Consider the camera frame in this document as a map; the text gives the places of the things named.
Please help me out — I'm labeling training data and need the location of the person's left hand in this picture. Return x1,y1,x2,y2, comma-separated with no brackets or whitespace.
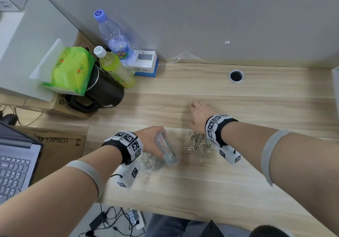
133,126,166,159

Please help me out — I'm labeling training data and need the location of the black left wristband with markers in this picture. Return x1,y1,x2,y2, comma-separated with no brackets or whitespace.
101,131,143,165

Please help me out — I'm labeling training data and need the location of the grey laptop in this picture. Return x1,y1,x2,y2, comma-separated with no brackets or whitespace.
0,123,44,206

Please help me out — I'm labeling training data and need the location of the black power adapter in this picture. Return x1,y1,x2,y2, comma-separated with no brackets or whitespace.
89,212,108,229

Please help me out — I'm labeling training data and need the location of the brown printed carton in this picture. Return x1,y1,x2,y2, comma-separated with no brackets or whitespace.
73,30,97,54

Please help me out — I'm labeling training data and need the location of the white sheet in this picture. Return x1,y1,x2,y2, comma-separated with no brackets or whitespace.
28,38,65,80

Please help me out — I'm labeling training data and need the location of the clear water bottle purple cap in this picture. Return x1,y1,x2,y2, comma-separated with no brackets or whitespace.
93,9,137,65

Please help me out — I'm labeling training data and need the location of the light wooden table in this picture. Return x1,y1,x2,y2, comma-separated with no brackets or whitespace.
0,61,339,237

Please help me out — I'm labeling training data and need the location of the black office chair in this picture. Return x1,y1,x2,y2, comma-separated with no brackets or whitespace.
206,219,226,237

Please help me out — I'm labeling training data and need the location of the crumpled clear plastic wrap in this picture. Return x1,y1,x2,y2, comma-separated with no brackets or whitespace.
167,51,210,64

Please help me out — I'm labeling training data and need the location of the person's right forearm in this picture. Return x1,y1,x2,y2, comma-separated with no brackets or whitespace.
220,122,339,237

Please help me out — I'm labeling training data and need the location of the white wrist camera block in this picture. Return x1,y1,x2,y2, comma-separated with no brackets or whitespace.
214,145,242,165
117,163,141,189

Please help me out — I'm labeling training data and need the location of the person's right hand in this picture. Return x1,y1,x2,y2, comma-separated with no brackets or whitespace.
189,101,218,134

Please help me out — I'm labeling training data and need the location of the brown cardboard box black print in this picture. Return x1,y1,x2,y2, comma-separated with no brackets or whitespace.
14,127,87,184

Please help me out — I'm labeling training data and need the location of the clear plastic zip bag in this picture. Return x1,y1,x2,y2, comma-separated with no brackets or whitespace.
137,129,180,176

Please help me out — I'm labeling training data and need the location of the large white cabinet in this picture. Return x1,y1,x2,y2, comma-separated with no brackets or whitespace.
0,0,79,102

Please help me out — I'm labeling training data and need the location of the black rounded object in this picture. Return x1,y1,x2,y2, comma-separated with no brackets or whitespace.
0,114,18,126

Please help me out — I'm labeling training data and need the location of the pile of silver paper clips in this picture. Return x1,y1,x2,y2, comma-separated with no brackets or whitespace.
177,129,214,166
136,151,167,171

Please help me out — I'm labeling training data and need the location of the white left wrist camera block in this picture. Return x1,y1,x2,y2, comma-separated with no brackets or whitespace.
117,163,141,189

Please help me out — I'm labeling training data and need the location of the black wristband with markers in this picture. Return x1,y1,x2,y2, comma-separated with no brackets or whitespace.
101,131,143,165
205,114,239,147

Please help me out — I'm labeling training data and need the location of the round silver cable grommet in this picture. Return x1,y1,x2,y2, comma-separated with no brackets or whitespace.
228,69,245,83

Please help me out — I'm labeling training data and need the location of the green tissue pack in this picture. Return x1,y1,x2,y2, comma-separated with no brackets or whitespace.
42,46,96,96

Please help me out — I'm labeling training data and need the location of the brown box with circle logo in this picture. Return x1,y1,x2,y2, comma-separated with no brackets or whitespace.
24,94,92,120

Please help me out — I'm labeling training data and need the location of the black kettle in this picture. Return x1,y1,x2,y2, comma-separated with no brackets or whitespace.
65,63,125,114

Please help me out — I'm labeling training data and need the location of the white power strip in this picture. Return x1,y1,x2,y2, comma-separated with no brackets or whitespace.
124,209,146,231

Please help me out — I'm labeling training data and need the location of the black right wristband with markers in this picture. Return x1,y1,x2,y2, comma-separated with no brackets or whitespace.
205,114,239,147

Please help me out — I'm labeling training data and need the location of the white right wrist camera block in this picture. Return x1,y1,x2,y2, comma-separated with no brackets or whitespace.
214,145,242,165

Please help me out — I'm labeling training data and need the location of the person's left forearm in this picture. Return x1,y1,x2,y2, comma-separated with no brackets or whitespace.
0,145,122,237

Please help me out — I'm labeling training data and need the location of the yellow-green drink bottle white cap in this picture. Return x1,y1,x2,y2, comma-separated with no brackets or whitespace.
94,45,136,89

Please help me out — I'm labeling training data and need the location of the white and blue box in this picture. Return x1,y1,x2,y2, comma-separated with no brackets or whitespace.
124,49,159,78

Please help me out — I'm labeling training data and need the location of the white drawer organizer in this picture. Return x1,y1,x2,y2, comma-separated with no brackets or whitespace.
331,65,339,105

